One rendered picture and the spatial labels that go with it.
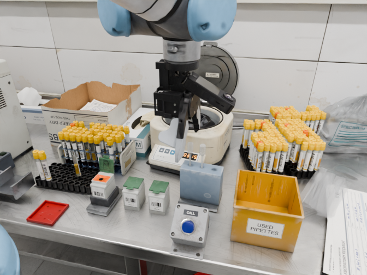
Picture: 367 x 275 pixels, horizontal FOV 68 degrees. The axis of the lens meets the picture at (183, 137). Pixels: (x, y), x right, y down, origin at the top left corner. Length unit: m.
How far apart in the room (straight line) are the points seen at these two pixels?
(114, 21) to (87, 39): 0.79
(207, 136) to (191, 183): 0.16
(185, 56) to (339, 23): 0.66
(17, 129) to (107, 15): 0.63
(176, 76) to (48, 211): 0.45
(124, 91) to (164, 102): 0.57
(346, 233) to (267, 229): 0.19
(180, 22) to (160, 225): 0.46
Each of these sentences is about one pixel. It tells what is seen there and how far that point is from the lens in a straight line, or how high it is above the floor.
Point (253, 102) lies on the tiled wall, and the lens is 1.11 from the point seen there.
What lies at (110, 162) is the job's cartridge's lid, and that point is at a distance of 0.69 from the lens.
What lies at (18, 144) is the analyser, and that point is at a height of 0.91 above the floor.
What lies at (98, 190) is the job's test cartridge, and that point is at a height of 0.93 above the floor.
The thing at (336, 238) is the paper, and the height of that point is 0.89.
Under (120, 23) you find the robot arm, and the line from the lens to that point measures 0.44.
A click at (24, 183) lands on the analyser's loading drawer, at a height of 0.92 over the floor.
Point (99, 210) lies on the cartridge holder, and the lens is 0.70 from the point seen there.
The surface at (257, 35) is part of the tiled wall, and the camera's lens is 1.05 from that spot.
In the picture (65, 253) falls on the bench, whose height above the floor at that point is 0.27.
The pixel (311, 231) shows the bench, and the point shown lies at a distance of 0.71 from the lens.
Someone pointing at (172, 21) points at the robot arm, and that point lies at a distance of 0.35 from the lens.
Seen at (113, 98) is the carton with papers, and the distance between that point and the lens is 1.17.
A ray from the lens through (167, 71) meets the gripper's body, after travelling 0.57.
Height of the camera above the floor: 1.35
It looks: 28 degrees down
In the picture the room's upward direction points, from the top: straight up
